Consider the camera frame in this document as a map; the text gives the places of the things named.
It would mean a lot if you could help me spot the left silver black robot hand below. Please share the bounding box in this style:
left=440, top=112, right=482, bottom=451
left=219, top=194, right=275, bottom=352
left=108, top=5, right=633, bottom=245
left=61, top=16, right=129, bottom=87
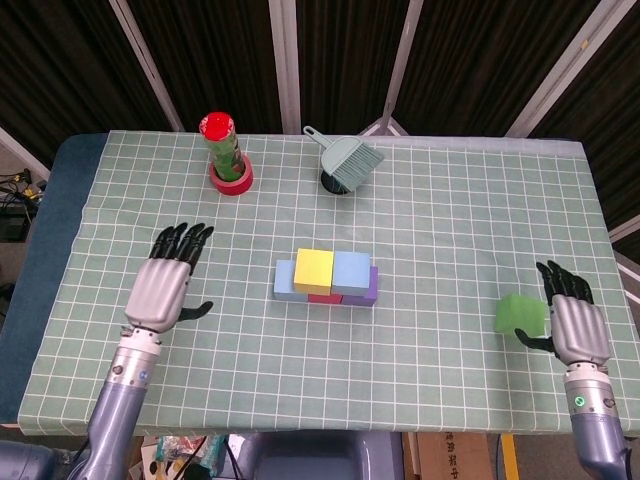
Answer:
left=123, top=222, right=215, bottom=335

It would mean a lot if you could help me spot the colourful printed bag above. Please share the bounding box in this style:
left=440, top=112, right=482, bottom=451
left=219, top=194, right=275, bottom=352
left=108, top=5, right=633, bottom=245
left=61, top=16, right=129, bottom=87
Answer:
left=139, top=433, right=229, bottom=480

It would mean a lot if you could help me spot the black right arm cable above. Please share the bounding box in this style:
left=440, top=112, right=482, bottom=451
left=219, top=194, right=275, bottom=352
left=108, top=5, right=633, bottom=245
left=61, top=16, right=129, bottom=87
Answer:
left=619, top=434, right=636, bottom=480

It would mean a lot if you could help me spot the white partition frame post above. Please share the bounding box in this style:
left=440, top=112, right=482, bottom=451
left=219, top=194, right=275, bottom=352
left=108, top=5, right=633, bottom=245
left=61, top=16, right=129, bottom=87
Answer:
left=358, top=0, right=427, bottom=137
left=268, top=0, right=301, bottom=134
left=504, top=0, right=630, bottom=137
left=108, top=0, right=185, bottom=133

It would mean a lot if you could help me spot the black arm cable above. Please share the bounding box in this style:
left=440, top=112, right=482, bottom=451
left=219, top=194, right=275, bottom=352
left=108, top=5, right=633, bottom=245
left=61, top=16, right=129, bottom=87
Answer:
left=59, top=434, right=91, bottom=480
left=619, top=434, right=636, bottom=480

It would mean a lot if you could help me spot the black electronics box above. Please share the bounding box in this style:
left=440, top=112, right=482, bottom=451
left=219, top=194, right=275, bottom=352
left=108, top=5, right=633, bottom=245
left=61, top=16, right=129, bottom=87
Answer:
left=0, top=212, right=31, bottom=242

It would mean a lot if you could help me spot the green checked tablecloth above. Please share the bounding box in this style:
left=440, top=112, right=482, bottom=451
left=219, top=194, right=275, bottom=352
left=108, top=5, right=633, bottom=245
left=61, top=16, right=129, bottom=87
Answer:
left=16, top=128, right=640, bottom=435

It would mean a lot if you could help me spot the teal hand brush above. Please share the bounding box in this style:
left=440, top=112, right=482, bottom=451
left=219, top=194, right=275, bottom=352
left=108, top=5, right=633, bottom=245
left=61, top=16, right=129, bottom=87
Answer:
left=302, top=125, right=385, bottom=193

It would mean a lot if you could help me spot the light blue foam cube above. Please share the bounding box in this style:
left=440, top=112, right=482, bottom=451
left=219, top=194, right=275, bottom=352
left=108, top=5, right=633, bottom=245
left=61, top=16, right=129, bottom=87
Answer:
left=273, top=259, right=310, bottom=302
left=329, top=250, right=373, bottom=296

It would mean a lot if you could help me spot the green foam cube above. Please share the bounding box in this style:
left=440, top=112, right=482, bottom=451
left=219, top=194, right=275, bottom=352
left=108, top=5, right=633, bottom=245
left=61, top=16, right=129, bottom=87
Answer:
left=494, top=293, right=551, bottom=339

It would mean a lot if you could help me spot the yellow foam cube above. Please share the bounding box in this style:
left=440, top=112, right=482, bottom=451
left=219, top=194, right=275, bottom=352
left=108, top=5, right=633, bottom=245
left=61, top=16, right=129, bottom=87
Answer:
left=293, top=248, right=335, bottom=296

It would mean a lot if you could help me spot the purple foam cube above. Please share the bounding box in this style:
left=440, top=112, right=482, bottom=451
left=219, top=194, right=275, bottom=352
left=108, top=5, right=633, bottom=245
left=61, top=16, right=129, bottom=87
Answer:
left=341, top=265, right=380, bottom=307

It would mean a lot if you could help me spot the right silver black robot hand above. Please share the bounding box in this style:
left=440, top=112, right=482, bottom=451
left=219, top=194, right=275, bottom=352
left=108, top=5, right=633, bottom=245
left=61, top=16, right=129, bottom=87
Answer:
left=513, top=259, right=613, bottom=365

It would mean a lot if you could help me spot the red tape roll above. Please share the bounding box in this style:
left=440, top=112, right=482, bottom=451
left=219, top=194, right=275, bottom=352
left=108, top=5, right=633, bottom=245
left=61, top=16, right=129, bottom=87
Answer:
left=208, top=154, right=255, bottom=198

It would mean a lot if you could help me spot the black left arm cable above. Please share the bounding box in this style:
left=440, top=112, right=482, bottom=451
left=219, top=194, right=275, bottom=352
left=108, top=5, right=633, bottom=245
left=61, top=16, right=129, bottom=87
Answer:
left=59, top=434, right=91, bottom=480

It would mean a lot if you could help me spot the green can with red lid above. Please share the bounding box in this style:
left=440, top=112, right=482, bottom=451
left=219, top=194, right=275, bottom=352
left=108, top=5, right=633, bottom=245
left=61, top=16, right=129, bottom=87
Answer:
left=199, top=111, right=249, bottom=182

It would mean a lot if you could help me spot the white frame bar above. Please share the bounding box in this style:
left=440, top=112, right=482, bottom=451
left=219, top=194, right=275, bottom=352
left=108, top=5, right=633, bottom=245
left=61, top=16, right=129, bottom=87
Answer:
left=608, top=215, right=640, bottom=241
left=613, top=249, right=640, bottom=281
left=0, top=125, right=52, bottom=181

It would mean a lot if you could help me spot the brown cardboard box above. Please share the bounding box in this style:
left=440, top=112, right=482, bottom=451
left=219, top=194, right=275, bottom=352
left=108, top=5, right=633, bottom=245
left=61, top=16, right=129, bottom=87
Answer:
left=407, top=432, right=504, bottom=480

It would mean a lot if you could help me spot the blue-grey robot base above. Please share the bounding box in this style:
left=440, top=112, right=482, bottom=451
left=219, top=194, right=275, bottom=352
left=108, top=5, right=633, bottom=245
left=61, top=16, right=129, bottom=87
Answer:
left=227, top=430, right=405, bottom=480

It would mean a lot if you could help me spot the tangled cable bundle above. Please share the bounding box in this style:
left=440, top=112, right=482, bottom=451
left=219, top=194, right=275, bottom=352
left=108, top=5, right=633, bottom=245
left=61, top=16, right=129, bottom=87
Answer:
left=0, top=169, right=49, bottom=211

